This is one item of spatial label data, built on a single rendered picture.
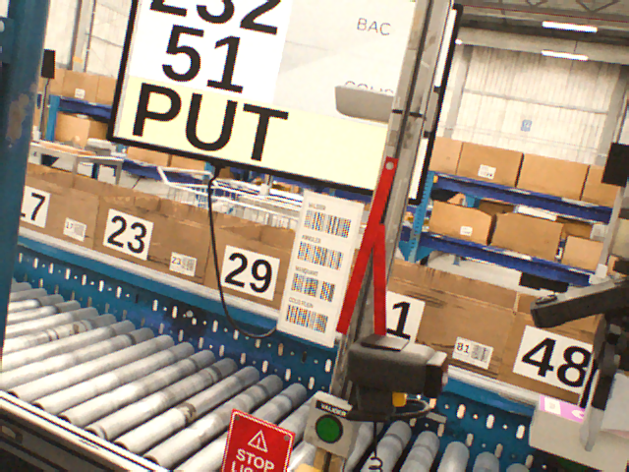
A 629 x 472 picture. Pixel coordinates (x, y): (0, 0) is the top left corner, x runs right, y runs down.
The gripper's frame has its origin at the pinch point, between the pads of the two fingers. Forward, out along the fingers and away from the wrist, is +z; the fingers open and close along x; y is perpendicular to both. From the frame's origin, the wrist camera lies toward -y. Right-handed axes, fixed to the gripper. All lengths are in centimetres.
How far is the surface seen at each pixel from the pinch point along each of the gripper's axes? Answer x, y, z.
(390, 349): -5.9, -22.8, -3.8
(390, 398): -4.5, -21.6, 2.6
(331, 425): -3.9, -28.3, 8.9
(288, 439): -1.6, -34.4, 14.3
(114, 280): 57, -115, 21
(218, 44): 2, -59, -37
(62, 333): 33, -110, 31
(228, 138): 3, -55, -24
